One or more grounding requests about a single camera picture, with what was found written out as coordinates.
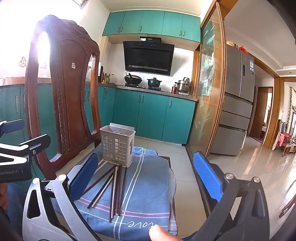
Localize black wok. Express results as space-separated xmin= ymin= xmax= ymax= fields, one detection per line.
xmin=124 ymin=72 xmax=143 ymax=85

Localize teal upper kitchen cabinets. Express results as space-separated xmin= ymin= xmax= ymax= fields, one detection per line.
xmin=102 ymin=10 xmax=201 ymax=43

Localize wood framed glass sliding door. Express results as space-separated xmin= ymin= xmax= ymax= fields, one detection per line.
xmin=186 ymin=0 xmax=229 ymax=156

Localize teal kitchen cabinets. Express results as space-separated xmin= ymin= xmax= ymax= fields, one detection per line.
xmin=0 ymin=82 xmax=198 ymax=146
xmin=102 ymin=10 xmax=201 ymax=43

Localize blue striped cloth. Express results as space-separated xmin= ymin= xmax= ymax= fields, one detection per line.
xmin=52 ymin=146 xmax=178 ymax=241

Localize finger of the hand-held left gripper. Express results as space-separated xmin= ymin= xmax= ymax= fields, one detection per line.
xmin=0 ymin=119 xmax=25 ymax=138
xmin=19 ymin=135 xmax=51 ymax=161

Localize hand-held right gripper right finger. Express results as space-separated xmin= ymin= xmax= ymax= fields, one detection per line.
xmin=183 ymin=152 xmax=277 ymax=241

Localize silver refrigerator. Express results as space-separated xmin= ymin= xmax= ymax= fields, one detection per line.
xmin=209 ymin=44 xmax=256 ymax=156

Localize person's right hand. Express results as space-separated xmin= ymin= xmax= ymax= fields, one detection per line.
xmin=149 ymin=224 xmax=184 ymax=241

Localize black lidded pot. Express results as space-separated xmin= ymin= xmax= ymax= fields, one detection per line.
xmin=147 ymin=77 xmax=162 ymax=89

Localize stainless steel pot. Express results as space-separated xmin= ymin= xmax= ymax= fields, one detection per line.
xmin=175 ymin=77 xmax=191 ymax=94

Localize grey plastic utensil basket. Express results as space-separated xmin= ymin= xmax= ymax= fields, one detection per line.
xmin=99 ymin=123 xmax=136 ymax=168

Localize wooden room door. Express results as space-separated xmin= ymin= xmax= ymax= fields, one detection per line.
xmin=250 ymin=86 xmax=274 ymax=140

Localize carved wooden chair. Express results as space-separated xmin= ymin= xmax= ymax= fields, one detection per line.
xmin=24 ymin=14 xmax=175 ymax=183

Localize person's blue trouser leg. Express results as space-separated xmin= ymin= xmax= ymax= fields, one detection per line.
xmin=7 ymin=183 xmax=29 ymax=219

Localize teal lower kitchen cabinets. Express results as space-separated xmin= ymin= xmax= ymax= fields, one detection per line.
xmin=0 ymin=82 xmax=198 ymax=146

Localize black range hood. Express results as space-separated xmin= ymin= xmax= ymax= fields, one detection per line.
xmin=123 ymin=37 xmax=175 ymax=76

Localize wooden dining chairs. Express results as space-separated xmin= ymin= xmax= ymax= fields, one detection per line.
xmin=272 ymin=119 xmax=296 ymax=158

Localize brown chopstick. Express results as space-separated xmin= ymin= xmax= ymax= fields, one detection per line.
xmin=82 ymin=164 xmax=117 ymax=194

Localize dark chopstick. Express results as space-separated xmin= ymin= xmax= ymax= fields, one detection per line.
xmin=91 ymin=178 xmax=114 ymax=208
xmin=108 ymin=183 xmax=114 ymax=222
xmin=116 ymin=165 xmax=123 ymax=215

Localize light wooden chopstick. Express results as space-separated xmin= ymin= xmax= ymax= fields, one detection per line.
xmin=110 ymin=165 xmax=117 ymax=220
xmin=94 ymin=161 xmax=108 ymax=174
xmin=87 ymin=174 xmax=114 ymax=209

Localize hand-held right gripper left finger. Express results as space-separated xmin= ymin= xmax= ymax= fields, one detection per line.
xmin=22 ymin=152 xmax=103 ymax=241

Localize gas stove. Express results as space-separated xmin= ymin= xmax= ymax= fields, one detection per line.
xmin=117 ymin=84 xmax=165 ymax=92

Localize hanging green vine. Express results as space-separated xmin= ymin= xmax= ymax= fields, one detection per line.
xmin=286 ymin=86 xmax=295 ymax=133

